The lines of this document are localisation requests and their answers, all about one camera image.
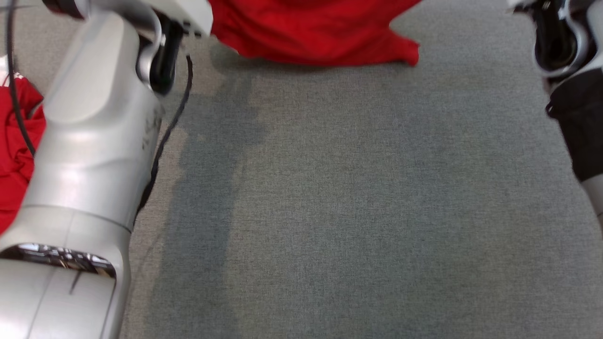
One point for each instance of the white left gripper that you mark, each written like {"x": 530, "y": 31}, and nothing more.
{"x": 188, "y": 14}

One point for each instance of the red white sports shirt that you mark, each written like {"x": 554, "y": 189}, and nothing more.
{"x": 311, "y": 33}
{"x": 12, "y": 183}

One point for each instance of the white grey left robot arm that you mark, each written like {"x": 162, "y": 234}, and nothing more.
{"x": 94, "y": 141}

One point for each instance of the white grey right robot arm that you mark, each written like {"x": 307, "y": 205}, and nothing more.
{"x": 584, "y": 132}

